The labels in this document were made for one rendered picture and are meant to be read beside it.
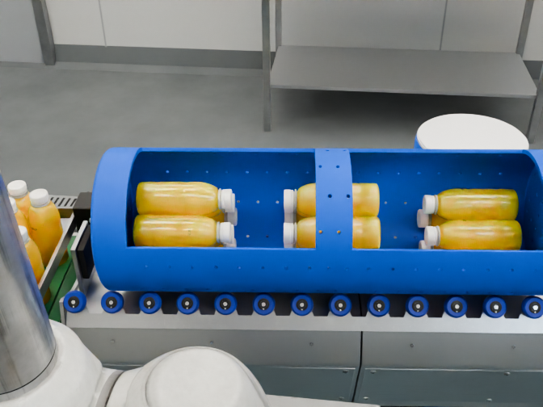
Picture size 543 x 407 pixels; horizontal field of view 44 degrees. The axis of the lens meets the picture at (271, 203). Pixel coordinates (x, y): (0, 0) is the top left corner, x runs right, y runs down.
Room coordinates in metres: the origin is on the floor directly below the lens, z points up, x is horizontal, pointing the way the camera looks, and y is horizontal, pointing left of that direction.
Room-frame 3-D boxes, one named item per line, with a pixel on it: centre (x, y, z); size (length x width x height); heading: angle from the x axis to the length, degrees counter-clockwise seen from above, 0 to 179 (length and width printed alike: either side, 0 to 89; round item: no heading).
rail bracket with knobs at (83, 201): (1.30, 0.42, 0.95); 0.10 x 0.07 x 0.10; 178
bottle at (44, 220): (1.21, 0.50, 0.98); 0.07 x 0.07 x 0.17
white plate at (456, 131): (1.52, -0.52, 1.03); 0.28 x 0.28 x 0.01
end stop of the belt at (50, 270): (1.10, 0.46, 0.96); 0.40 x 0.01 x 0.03; 178
